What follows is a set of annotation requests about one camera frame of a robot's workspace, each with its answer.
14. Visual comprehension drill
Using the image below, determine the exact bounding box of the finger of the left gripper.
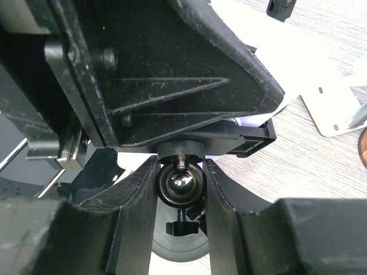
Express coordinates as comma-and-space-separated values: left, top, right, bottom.
48, 1, 284, 149

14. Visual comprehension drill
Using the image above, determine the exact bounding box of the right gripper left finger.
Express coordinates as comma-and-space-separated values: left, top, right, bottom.
1, 156, 158, 274

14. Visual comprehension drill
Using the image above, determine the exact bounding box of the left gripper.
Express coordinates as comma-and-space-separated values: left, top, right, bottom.
0, 0, 127, 198

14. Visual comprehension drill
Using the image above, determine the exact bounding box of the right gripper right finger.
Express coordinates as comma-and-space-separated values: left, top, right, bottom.
203, 160, 366, 274

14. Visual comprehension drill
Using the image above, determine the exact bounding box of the black gooseneck phone stand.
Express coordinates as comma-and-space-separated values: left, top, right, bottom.
266, 0, 296, 22

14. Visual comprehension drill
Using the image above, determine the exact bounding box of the wooden base phone stand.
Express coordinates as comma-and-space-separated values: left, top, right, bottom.
358, 132, 367, 168

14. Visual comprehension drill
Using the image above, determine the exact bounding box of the phone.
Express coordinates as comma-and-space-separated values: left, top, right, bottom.
211, 1, 347, 136

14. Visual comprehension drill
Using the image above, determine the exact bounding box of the black round-base phone stand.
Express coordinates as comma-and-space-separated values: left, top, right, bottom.
118, 117, 276, 262

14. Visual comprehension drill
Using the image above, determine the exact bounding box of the white folding phone stand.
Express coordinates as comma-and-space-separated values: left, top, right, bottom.
301, 57, 366, 138

